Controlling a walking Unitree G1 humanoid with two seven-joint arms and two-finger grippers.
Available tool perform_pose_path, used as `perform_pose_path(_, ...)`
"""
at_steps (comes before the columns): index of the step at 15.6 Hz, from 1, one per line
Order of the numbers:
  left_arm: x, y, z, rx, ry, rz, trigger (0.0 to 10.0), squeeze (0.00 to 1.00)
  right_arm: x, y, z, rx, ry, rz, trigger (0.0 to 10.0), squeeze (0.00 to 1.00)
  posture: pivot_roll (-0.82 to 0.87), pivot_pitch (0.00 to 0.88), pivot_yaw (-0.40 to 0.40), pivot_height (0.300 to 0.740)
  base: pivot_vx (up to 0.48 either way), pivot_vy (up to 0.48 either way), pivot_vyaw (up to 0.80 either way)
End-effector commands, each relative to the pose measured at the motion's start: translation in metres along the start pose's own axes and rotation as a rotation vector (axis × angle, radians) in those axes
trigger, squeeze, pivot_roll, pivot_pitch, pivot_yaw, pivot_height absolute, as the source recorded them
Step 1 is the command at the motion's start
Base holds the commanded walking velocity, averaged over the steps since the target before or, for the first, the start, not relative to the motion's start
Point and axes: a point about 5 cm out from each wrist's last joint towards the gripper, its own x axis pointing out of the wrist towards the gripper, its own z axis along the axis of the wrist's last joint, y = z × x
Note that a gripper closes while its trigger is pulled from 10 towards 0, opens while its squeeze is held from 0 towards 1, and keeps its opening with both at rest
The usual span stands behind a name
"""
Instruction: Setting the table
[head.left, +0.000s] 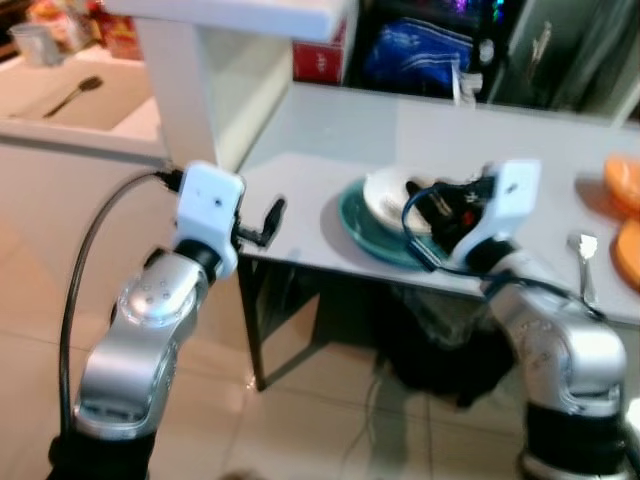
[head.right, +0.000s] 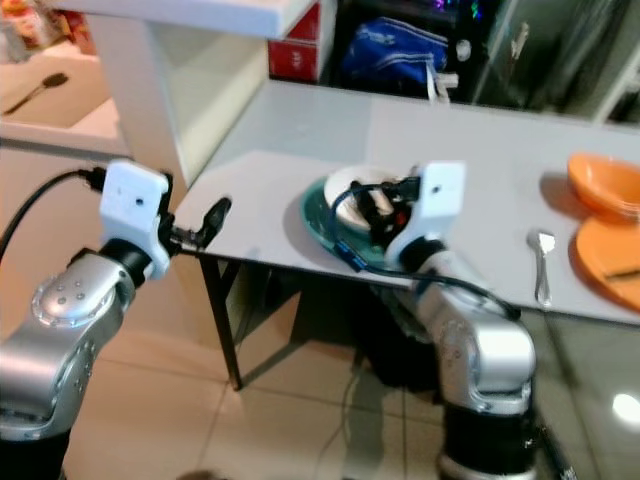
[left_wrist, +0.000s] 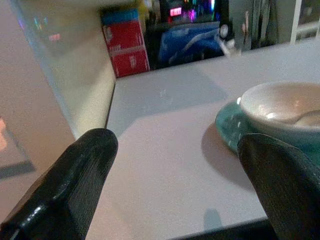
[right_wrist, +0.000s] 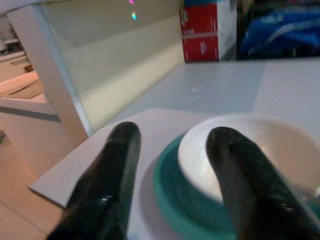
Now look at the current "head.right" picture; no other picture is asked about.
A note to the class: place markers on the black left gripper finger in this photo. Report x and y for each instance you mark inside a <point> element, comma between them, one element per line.
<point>217,214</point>

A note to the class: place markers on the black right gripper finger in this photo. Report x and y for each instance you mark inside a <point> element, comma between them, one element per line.
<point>366,196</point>

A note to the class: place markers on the white bowl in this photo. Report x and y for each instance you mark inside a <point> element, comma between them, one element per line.
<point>345,195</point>

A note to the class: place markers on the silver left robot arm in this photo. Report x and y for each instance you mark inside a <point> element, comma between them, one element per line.
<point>55,345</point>

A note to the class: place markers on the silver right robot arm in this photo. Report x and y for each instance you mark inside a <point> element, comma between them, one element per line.
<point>485,350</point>

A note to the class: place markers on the green plate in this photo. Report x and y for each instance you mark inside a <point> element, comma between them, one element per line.
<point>318,225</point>

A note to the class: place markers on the black table leg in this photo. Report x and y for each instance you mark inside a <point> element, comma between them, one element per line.
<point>222,320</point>

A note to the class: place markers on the black bag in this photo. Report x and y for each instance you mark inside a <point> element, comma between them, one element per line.
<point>390,335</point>

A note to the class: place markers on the white counter with pillar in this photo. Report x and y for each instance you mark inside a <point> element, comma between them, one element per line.
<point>150,90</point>

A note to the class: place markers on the blue bag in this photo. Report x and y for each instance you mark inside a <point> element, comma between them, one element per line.
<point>390,52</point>

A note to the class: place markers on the red box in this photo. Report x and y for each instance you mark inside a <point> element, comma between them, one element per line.
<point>293,52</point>

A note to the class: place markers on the metal spoon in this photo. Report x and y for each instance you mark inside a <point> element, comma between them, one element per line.
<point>543,255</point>

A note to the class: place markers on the dark ladle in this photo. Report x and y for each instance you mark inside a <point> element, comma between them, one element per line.
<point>40,91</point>

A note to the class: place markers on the orange bowl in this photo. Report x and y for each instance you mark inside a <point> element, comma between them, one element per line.
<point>603,188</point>

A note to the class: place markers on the orange plate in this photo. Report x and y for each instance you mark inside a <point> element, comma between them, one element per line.
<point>608,262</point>

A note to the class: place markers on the dark glass cabinet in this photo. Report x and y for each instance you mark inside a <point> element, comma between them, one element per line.
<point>550,55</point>

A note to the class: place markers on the colourful food packages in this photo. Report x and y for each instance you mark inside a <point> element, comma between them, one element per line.
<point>35,25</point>

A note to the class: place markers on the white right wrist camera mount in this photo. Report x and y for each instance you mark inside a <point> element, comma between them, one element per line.
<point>435,205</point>

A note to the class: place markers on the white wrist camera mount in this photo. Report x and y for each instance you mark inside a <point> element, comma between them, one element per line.
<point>135,212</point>
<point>435,205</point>

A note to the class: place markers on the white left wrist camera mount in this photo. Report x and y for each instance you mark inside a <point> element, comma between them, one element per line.
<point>135,212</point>

